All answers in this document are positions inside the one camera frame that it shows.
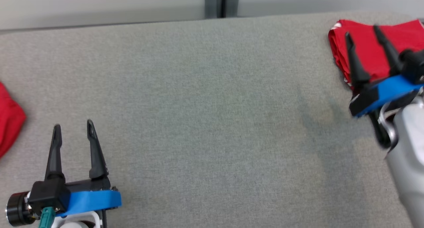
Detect red Bulls 23 jersey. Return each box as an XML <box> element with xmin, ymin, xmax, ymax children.
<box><xmin>328</xmin><ymin>19</ymin><xmax>424</xmax><ymax>90</ymax></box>

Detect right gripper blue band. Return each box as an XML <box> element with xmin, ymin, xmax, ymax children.
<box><xmin>344</xmin><ymin>24</ymin><xmax>424</xmax><ymax>118</ymax></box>

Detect red shorts with white print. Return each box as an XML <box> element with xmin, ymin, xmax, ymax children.
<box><xmin>0</xmin><ymin>82</ymin><xmax>27</xmax><ymax>159</ymax></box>

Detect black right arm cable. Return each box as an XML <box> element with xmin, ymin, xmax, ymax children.
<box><xmin>369</xmin><ymin>107</ymin><xmax>393</xmax><ymax>150</ymax></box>

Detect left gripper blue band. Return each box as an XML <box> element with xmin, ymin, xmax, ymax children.
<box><xmin>28</xmin><ymin>119</ymin><xmax>122</xmax><ymax>218</ymax></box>

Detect teal left camera connector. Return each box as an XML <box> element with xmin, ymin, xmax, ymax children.
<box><xmin>38</xmin><ymin>206</ymin><xmax>57</xmax><ymax>228</ymax></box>

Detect grey partition post with foot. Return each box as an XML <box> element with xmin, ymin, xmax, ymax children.
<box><xmin>204</xmin><ymin>0</ymin><xmax>223</xmax><ymax>19</ymax></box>
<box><xmin>225</xmin><ymin>0</ymin><xmax>240</xmax><ymax>18</ymax></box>

